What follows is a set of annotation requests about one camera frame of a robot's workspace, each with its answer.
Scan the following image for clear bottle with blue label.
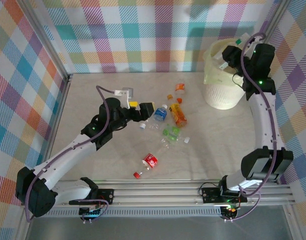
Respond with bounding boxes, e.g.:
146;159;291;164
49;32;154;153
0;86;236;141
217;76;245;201
139;103;168;131

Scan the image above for orange juice bottle yellow label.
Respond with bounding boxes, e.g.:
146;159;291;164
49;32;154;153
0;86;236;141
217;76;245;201
168;103;188;129

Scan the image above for clear bottle with green label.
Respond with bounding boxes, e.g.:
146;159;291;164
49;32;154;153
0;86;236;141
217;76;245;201
162;126;191;145

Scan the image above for clear bottle with orange label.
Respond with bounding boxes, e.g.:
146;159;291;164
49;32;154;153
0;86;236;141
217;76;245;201
174;82;186;104

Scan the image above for clear bottle with red label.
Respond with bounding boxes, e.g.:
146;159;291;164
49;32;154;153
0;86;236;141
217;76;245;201
132;141;171;180

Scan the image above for cream waste bin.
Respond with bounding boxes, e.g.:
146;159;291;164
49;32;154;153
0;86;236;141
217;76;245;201
204;39;262;87

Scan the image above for white ribbed bin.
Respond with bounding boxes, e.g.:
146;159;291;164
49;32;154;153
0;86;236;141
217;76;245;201
204;82;247;111

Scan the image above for green left controller board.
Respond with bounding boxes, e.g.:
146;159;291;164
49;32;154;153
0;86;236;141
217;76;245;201
78;206;105;225

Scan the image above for green controller board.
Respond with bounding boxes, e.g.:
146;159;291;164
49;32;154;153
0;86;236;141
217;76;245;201
78;206;105;225
220;204;241;222

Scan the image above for green right controller board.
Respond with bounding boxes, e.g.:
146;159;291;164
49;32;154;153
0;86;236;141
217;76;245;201
220;204;241;222

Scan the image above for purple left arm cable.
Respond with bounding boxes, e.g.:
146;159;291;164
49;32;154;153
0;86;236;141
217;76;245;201
24;85;118;223

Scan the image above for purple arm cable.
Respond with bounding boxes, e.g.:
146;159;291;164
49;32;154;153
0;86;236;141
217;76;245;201
224;32;278;223
24;85;118;223

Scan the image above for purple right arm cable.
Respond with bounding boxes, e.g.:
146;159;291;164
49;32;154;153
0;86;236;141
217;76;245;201
224;32;278;223

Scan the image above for aluminium frame post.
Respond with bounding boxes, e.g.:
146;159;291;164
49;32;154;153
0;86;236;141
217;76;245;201
16;0;73;85
256;0;293;52

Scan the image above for aluminium table side rail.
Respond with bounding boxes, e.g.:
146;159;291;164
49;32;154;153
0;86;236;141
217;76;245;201
16;73;73;240

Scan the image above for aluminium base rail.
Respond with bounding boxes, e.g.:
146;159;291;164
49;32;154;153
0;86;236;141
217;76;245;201
20;178;296;208

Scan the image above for perforated grey cable duct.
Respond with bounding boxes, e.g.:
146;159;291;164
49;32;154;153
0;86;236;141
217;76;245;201
32;208;223;218

